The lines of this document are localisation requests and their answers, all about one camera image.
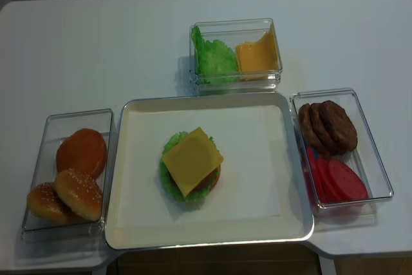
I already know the sesame bun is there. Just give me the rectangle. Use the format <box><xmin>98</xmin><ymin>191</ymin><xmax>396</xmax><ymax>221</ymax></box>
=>
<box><xmin>26</xmin><ymin>182</ymin><xmax>83</xmax><ymax>225</ymax></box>
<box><xmin>53</xmin><ymin>169</ymin><xmax>103</xmax><ymax>221</ymax></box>

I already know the yellow cheese slice on burger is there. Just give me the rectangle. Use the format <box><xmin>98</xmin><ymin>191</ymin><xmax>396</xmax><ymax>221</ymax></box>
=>
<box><xmin>161</xmin><ymin>128</ymin><xmax>224</xmax><ymax>196</ymax></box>

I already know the green lettuce in container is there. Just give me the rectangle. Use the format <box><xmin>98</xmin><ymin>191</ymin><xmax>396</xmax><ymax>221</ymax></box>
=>
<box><xmin>191</xmin><ymin>26</ymin><xmax>238</xmax><ymax>84</ymax></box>

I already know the green lettuce leaf on burger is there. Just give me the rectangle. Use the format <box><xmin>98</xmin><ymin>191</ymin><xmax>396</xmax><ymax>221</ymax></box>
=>
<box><xmin>159</xmin><ymin>131</ymin><xmax>212</xmax><ymax>203</ymax></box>

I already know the clear plastic lettuce cheese container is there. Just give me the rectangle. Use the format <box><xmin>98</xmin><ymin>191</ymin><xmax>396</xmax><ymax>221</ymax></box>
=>
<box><xmin>189</xmin><ymin>18</ymin><xmax>283</xmax><ymax>95</ymax></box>

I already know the flat cheese slices stack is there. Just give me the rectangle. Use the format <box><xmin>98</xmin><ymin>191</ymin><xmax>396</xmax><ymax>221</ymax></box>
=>
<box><xmin>236</xmin><ymin>43</ymin><xmax>278</xmax><ymax>73</ymax></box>

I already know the leaning cheese slice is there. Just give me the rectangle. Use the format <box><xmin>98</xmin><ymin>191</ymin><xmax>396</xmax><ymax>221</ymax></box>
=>
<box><xmin>256</xmin><ymin>24</ymin><xmax>278</xmax><ymax>71</ymax></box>

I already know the white metal serving tray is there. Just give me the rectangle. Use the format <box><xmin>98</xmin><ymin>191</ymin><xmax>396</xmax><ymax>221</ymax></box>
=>
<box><xmin>105</xmin><ymin>92</ymin><xmax>314</xmax><ymax>250</ymax></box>

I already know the white paper tray liner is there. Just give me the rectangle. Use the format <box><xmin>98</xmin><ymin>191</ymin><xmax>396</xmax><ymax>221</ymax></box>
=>
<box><xmin>117</xmin><ymin>106</ymin><xmax>291</xmax><ymax>228</ymax></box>

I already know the brown patty left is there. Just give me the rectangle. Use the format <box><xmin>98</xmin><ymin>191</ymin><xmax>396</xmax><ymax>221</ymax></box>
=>
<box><xmin>298</xmin><ymin>103</ymin><xmax>330</xmax><ymax>159</ymax></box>

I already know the red tomato slice back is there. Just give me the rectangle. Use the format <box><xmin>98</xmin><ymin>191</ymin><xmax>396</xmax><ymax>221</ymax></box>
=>
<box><xmin>306</xmin><ymin>146</ymin><xmax>326</xmax><ymax>203</ymax></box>

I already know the red tomato slice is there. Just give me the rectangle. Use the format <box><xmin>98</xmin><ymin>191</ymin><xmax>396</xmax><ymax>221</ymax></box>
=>
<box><xmin>306</xmin><ymin>146</ymin><xmax>326</xmax><ymax>203</ymax></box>
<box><xmin>326</xmin><ymin>160</ymin><xmax>368</xmax><ymax>201</ymax></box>
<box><xmin>316</xmin><ymin>157</ymin><xmax>338</xmax><ymax>203</ymax></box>

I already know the brown patty middle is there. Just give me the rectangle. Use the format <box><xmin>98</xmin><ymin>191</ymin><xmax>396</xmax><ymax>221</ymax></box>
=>
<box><xmin>310</xmin><ymin>103</ymin><xmax>339</xmax><ymax>155</ymax></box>

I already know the red tomato slice middle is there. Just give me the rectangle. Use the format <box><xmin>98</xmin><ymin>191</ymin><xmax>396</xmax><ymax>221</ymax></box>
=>
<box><xmin>316</xmin><ymin>157</ymin><xmax>338</xmax><ymax>203</ymax></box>

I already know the smooth orange bottom bun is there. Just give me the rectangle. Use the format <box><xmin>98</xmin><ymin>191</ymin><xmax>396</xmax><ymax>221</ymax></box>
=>
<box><xmin>56</xmin><ymin>128</ymin><xmax>108</xmax><ymax>179</ymax></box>

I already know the brown patty front right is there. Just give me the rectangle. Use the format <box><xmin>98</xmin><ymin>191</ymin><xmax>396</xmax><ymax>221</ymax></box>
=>
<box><xmin>319</xmin><ymin>100</ymin><xmax>358</xmax><ymax>153</ymax></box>

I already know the clear plastic patty tomato container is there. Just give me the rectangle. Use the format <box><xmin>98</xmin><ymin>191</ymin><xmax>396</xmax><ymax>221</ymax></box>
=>
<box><xmin>290</xmin><ymin>88</ymin><xmax>394</xmax><ymax>221</ymax></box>

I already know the red tomato slice front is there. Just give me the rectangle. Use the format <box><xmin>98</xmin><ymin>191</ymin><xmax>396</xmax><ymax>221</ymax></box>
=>
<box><xmin>326</xmin><ymin>160</ymin><xmax>368</xmax><ymax>201</ymax></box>

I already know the clear plastic bun container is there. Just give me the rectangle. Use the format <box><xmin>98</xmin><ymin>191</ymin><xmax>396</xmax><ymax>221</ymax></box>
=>
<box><xmin>21</xmin><ymin>109</ymin><xmax>117</xmax><ymax>243</ymax></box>

